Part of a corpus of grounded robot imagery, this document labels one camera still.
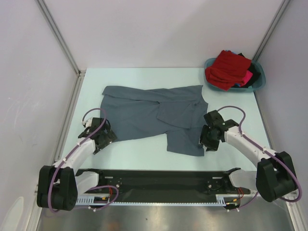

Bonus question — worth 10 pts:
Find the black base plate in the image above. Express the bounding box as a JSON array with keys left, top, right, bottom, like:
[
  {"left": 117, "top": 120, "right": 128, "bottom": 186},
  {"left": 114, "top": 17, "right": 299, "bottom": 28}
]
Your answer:
[{"left": 77, "top": 168, "right": 252, "bottom": 204}]

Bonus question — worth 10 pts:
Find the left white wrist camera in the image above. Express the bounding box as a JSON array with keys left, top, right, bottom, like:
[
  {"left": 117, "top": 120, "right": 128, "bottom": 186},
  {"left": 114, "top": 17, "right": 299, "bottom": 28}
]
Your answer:
[{"left": 82, "top": 117, "right": 93, "bottom": 128}]

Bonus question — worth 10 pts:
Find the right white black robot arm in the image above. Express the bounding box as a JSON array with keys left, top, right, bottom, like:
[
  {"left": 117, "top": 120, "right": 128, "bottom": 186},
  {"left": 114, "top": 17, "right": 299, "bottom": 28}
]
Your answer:
[{"left": 200, "top": 110, "right": 302, "bottom": 202}]

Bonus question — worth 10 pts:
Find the aluminium frame post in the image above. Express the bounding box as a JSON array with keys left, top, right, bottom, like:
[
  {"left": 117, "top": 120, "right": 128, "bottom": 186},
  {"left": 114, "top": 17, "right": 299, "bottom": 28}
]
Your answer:
[
  {"left": 35, "top": 0, "right": 81, "bottom": 76},
  {"left": 253, "top": 0, "right": 292, "bottom": 61}
]

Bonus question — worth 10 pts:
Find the black t shirt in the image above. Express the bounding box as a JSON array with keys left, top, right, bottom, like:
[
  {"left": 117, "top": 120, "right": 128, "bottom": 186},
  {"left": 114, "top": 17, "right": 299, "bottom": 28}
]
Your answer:
[{"left": 241, "top": 62, "right": 263, "bottom": 89}]

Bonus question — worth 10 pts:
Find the pink t shirt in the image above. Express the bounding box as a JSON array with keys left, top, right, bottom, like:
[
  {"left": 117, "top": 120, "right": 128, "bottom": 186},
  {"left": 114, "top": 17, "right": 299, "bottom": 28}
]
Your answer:
[{"left": 239, "top": 70, "right": 253, "bottom": 87}]

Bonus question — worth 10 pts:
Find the left aluminium frame post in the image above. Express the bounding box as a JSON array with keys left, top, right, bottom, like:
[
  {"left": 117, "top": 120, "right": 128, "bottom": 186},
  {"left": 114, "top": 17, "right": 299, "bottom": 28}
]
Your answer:
[{"left": 35, "top": 0, "right": 81, "bottom": 76}]

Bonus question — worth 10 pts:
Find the grey-blue t shirt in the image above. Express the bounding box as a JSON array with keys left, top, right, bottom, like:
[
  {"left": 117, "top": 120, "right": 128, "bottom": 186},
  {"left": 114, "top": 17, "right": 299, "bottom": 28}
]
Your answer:
[{"left": 101, "top": 85, "right": 208, "bottom": 156}]

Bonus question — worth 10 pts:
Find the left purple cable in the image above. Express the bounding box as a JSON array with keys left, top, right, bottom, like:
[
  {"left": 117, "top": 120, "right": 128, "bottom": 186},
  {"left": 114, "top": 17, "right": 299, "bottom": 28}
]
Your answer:
[{"left": 47, "top": 108, "right": 120, "bottom": 214}]

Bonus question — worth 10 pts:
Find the teal plastic basket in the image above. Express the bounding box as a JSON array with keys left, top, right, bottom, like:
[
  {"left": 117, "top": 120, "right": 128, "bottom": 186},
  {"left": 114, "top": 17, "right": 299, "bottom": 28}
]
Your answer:
[{"left": 204, "top": 58, "right": 266, "bottom": 93}]

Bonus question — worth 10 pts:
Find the red t shirt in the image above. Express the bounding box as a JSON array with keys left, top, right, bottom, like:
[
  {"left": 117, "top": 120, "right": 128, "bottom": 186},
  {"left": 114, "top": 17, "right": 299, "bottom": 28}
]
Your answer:
[{"left": 205, "top": 51, "right": 252, "bottom": 91}]

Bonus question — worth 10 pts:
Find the grey slotted cable duct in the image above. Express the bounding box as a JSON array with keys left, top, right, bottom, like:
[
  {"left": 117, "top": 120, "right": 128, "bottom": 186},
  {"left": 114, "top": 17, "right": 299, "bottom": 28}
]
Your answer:
[{"left": 76, "top": 195, "right": 239, "bottom": 207}]

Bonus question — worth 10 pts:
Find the right aluminium frame post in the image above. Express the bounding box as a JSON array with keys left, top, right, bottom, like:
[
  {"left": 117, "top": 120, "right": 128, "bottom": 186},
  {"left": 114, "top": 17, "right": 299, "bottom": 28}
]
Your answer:
[{"left": 253, "top": 0, "right": 292, "bottom": 61}]

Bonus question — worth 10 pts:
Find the aluminium front rail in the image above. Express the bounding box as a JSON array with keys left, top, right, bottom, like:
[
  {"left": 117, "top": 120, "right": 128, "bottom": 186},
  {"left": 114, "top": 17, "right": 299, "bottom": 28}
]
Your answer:
[{"left": 34, "top": 175, "right": 297, "bottom": 196}]

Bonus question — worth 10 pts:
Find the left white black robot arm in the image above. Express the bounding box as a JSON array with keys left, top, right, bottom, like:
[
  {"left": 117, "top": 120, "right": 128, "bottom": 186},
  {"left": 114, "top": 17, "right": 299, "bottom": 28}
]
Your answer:
[{"left": 36, "top": 117, "right": 117, "bottom": 211}]

